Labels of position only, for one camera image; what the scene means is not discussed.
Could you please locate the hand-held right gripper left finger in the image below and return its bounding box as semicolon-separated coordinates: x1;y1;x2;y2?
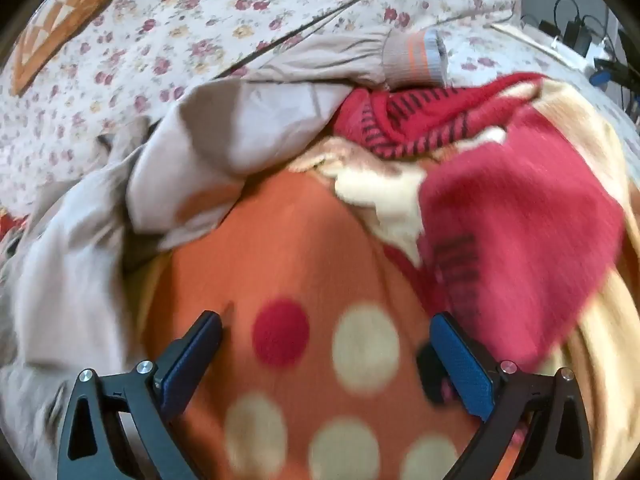
56;310;224;480

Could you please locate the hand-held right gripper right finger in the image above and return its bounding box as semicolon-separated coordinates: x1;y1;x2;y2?
416;311;595;480

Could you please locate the beige jacket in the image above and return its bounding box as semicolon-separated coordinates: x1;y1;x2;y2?
0;27;449;480

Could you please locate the orange red printed blanket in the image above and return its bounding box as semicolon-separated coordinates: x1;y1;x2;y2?
0;72;640;480

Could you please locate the floral bedsheet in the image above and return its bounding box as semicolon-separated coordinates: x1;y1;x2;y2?
0;0;640;221

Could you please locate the orange checkered blanket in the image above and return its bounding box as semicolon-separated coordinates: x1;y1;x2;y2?
10;0;126;97

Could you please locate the black cable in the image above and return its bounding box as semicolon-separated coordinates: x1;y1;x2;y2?
552;0;583;26

